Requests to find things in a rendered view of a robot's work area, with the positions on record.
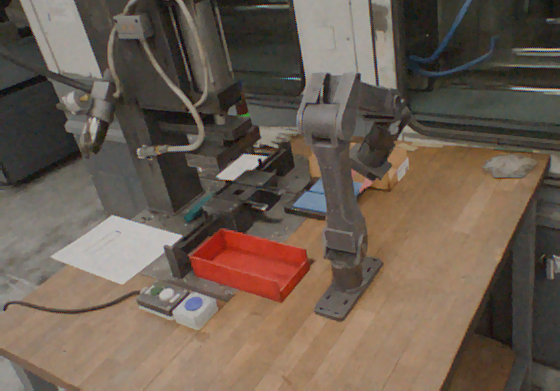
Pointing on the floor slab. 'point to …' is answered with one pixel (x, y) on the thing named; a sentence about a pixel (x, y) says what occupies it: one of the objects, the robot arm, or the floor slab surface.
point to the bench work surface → (425, 181)
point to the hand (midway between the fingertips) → (355, 186)
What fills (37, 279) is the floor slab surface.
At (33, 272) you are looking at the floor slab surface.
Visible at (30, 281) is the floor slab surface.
